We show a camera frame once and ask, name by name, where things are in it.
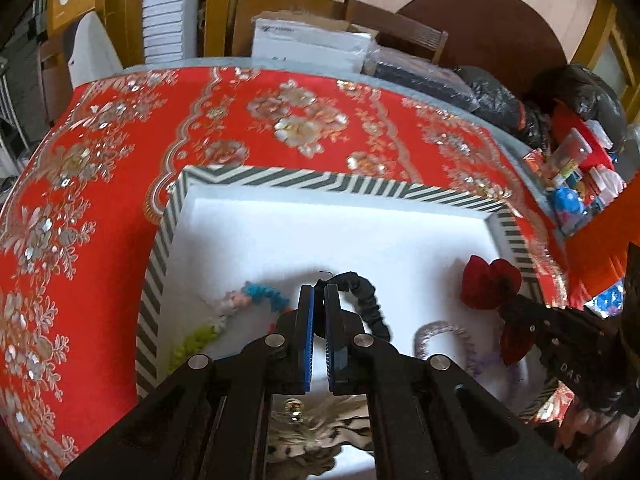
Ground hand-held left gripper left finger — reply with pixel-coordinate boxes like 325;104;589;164
59;284;326;480

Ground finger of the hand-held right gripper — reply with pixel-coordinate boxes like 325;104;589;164
497;294;556;343

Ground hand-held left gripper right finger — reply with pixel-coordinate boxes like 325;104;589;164
324;284;586;480

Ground red scrunchie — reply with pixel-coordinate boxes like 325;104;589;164
460;255;538;366

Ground black scrunchie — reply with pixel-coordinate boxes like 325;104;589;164
325;271;393;343

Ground multicoloured scrunchie hair tie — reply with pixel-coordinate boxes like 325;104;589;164
167;282;291;376

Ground silver purple hair band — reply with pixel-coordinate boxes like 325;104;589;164
412;321;526;401

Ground leopard print hair tie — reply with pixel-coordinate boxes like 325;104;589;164
267;395;373;478

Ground striped white cardboard box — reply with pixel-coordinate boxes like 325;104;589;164
135;164;568;480

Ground person's right hand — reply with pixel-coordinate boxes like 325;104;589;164
565;400;623;466

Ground colourful plastic wrappers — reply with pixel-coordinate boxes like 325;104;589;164
585;280;626;318

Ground box of colourful items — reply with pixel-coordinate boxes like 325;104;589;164
525;105;631;236

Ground black plastic bag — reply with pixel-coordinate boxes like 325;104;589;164
455;65;551;148
532;62;628;146

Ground red floral tablecloth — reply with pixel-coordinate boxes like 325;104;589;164
0;66;568;478

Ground black wrapped package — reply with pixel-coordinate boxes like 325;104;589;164
367;57;476;111

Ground yellow framed glass door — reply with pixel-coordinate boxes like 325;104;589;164
570;0;640;121

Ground white carton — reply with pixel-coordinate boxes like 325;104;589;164
250;19;378;73

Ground round brown tabletop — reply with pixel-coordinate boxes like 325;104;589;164
397;0;568;101

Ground white louvered door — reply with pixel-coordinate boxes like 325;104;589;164
141;0;193;63

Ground dark wooden chair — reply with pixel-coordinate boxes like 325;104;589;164
37;40;76;126

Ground yellow wooden door frame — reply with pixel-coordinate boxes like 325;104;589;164
202;0;341;56

